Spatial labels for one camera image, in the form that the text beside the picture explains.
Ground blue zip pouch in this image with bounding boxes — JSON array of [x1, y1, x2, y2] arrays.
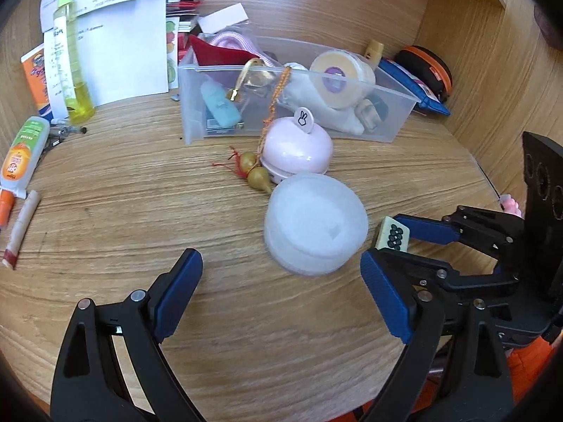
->
[[379, 57, 452, 118]]

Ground gold gourd charm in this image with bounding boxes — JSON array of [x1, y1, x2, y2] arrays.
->
[[212, 67, 293, 195]]

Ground white tube with orange label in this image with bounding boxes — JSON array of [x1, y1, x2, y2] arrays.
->
[[0, 115, 52, 199]]

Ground beige lip balm stick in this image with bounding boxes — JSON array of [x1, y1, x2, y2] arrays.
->
[[1, 190, 42, 270]]

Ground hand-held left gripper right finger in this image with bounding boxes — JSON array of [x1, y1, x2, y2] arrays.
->
[[360, 248, 513, 422]]

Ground small blue box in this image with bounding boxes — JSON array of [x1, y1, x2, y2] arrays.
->
[[200, 80, 243, 135]]

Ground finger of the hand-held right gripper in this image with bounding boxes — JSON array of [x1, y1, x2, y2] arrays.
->
[[395, 206, 525, 256], [397, 252, 520, 294]]

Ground wooden desktop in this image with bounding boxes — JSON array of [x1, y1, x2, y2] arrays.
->
[[0, 0, 563, 422]]

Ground mahjong tile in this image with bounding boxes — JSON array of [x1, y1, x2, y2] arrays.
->
[[372, 217, 413, 254]]

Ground white blank card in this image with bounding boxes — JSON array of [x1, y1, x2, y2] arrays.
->
[[197, 3, 250, 34]]

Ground red packets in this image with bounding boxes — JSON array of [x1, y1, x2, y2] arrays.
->
[[165, 0, 208, 32]]

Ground cream cylindrical container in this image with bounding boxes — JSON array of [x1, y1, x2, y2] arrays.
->
[[309, 49, 378, 111]]

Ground gold chain trinket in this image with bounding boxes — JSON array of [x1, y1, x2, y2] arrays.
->
[[226, 56, 270, 103]]

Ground black and orange round case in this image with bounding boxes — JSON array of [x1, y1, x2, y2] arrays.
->
[[393, 45, 455, 103]]

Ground pink charm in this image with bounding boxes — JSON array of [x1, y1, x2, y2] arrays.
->
[[500, 192, 525, 219]]

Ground orange highlighter pen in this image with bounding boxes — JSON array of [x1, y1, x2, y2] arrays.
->
[[0, 186, 17, 230]]

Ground white round puff container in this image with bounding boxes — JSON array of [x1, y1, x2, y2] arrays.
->
[[263, 173, 370, 277]]

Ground yellow spray bottle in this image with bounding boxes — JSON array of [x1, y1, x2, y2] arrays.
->
[[52, 0, 96, 126]]

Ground white paper sheets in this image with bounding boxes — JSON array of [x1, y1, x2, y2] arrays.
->
[[41, 0, 171, 107]]

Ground pink rope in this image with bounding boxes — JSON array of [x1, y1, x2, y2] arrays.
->
[[206, 29, 265, 61]]

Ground yellow tape roll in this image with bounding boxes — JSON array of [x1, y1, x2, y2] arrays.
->
[[364, 39, 385, 70]]

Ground small beige trinket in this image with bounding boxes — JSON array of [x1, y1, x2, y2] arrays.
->
[[354, 98, 381, 131]]

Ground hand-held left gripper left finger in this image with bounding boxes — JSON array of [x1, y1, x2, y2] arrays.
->
[[50, 248, 207, 422]]

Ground orange sunscreen tube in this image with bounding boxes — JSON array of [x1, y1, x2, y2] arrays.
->
[[20, 43, 54, 118]]

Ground clear plastic storage box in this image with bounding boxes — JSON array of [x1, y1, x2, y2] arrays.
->
[[177, 34, 417, 146]]

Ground red velvet pouch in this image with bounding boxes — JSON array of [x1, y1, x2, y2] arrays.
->
[[186, 35, 261, 68]]

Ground pink round case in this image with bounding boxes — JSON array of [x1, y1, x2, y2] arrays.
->
[[261, 107, 334, 185]]

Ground white drawstring pouch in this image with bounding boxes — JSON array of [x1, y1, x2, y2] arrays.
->
[[280, 63, 367, 135]]

